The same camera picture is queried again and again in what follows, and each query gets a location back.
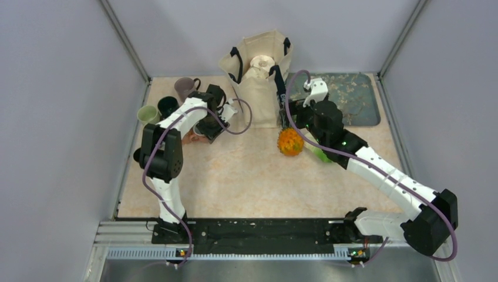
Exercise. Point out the lilac mug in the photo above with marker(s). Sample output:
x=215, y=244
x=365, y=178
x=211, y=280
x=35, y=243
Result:
x=186, y=86

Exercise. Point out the teal floral tray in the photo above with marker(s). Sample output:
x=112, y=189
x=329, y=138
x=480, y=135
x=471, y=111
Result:
x=354, y=95

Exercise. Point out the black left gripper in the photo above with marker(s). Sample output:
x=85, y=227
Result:
x=212, y=133

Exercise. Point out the salmon pink mug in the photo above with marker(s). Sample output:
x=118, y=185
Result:
x=190, y=137

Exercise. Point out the terracotta pink mug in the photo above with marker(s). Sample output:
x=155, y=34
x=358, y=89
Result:
x=198, y=136

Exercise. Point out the dark teal mug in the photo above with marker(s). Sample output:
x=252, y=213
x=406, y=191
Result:
x=166, y=106

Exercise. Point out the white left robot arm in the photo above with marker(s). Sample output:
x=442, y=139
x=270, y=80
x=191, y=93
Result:
x=204, y=115

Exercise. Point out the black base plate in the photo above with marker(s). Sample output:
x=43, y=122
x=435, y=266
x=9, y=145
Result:
x=262, y=236

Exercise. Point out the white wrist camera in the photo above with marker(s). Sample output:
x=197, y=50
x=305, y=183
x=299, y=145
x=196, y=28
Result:
x=228, y=111
x=317, y=89

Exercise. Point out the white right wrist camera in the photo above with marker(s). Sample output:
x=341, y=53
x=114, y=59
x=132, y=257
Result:
x=317, y=89

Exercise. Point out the cream item inside bag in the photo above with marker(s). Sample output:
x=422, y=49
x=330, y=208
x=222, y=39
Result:
x=260, y=67

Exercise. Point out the orange toy pineapple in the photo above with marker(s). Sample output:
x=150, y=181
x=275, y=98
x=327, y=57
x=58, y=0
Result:
x=289, y=142

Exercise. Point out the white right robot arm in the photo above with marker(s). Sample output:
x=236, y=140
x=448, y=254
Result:
x=428, y=219

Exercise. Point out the pale green mug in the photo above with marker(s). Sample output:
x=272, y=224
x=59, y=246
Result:
x=148, y=114

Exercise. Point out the cream canvas tote bag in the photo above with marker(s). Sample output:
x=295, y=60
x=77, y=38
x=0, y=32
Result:
x=265, y=96

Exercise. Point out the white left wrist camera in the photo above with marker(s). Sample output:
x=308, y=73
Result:
x=228, y=111

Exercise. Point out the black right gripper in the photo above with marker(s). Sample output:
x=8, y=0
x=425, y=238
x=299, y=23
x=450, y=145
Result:
x=296, y=107

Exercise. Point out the green toy lettuce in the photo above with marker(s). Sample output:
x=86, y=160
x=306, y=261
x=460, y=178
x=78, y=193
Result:
x=317, y=152

